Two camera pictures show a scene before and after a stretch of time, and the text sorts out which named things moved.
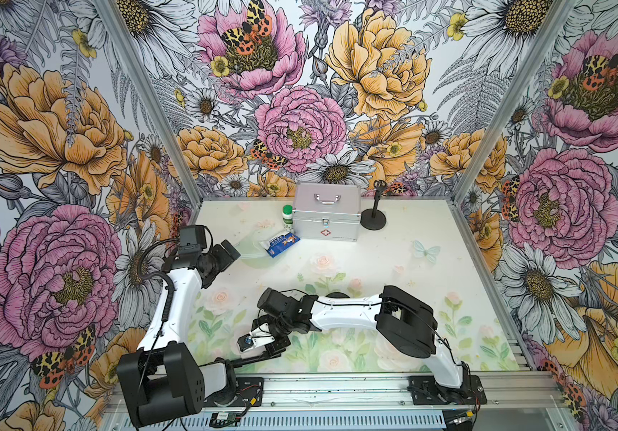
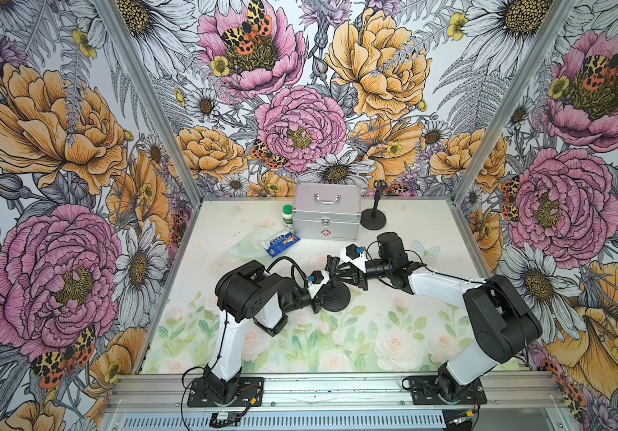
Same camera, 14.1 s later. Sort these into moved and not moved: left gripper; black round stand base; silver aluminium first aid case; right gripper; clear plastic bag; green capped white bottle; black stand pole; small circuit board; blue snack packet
Moved: black stand pole; left gripper; right gripper
Not moved: blue snack packet; silver aluminium first aid case; black round stand base; green capped white bottle; clear plastic bag; small circuit board
